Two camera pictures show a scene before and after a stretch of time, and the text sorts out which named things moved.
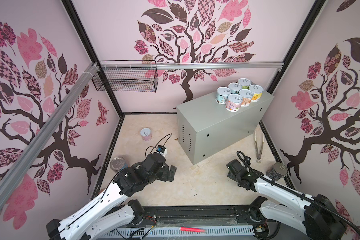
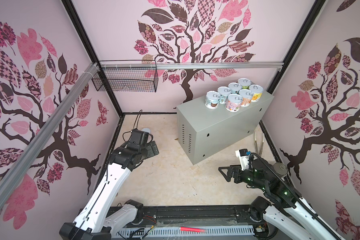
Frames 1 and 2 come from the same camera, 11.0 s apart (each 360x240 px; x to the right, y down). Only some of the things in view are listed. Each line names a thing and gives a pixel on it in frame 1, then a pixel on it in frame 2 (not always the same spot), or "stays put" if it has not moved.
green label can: (244, 82) stays put
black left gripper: (164, 177) to (150, 147)
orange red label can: (246, 95) stays put
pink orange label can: (233, 102) stays put
